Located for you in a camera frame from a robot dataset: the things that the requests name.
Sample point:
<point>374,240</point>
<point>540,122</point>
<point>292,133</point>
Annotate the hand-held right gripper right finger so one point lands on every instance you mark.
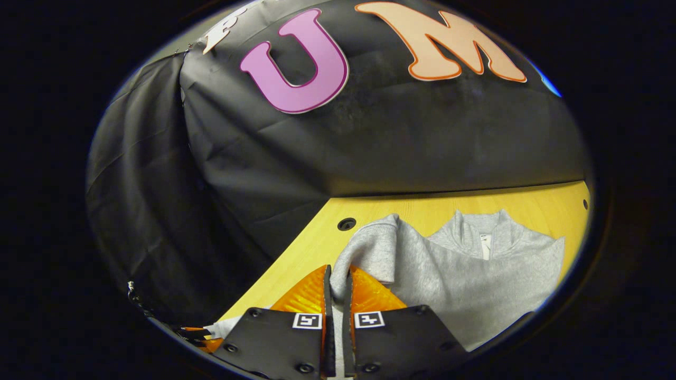
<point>348,316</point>

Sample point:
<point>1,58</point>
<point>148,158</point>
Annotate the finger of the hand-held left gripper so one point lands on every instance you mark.
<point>211,345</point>

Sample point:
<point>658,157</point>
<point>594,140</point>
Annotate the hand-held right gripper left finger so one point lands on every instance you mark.
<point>329,316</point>

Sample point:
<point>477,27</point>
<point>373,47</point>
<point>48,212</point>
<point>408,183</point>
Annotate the grey zip-neck sweatshirt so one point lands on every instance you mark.
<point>449,274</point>

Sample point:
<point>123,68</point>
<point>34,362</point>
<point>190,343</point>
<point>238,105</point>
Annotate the black backdrop cloth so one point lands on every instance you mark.
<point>369,148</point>

